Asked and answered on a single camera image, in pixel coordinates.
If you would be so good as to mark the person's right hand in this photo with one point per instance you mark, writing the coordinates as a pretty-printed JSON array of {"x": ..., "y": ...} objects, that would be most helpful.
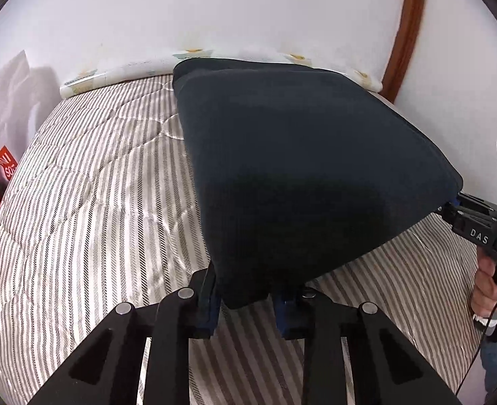
[{"x": 484, "y": 287}]

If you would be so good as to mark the black t-shirt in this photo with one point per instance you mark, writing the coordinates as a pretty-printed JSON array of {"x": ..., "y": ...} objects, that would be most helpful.
[{"x": 295, "y": 156}]

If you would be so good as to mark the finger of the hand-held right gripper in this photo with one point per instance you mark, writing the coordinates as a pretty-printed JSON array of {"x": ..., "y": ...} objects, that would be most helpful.
[{"x": 469, "y": 202}]

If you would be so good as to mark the striped quilted mattress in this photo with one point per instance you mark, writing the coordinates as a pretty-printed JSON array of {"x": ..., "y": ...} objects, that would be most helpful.
[{"x": 105, "y": 198}]

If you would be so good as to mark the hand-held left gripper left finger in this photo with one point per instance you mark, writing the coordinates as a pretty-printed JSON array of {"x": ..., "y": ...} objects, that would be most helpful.
[{"x": 208, "y": 316}]

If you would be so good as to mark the brown wooden door frame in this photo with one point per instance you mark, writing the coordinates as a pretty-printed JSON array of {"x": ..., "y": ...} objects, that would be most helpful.
[{"x": 406, "y": 29}]

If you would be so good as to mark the white patterned pillow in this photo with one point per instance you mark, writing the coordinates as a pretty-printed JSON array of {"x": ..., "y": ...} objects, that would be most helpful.
[{"x": 118, "y": 74}]

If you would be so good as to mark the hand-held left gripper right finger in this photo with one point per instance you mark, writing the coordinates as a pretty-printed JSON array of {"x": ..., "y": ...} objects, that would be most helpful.
[{"x": 284, "y": 316}]

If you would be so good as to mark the white plastic bag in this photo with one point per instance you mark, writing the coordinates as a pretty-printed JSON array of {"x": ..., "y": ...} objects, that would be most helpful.
[{"x": 4, "y": 93}]

